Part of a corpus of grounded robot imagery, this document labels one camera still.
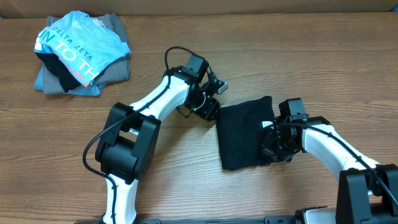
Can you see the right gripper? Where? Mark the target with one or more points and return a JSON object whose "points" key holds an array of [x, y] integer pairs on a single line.
{"points": [[267, 149]]}

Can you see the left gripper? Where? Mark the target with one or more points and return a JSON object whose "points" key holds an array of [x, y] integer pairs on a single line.
{"points": [[208, 110]]}

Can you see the black t-shirt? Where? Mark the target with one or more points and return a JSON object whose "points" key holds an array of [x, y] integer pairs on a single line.
{"points": [[239, 129]]}

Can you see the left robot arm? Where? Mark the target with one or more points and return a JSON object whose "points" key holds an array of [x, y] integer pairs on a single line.
{"points": [[127, 143]]}

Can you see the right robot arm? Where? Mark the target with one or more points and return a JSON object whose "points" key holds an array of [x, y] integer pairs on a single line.
{"points": [[367, 190]]}

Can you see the grey folded garment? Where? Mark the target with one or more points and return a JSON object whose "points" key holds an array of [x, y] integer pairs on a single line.
{"points": [[119, 71]]}

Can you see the light blue printed t-shirt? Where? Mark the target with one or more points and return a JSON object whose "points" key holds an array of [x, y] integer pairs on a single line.
{"points": [[82, 44]]}

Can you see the black folded garment in pile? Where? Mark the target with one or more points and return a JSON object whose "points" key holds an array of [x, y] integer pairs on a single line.
{"points": [[55, 75]]}

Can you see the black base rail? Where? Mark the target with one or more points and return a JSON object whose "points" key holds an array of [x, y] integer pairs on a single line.
{"points": [[278, 219]]}

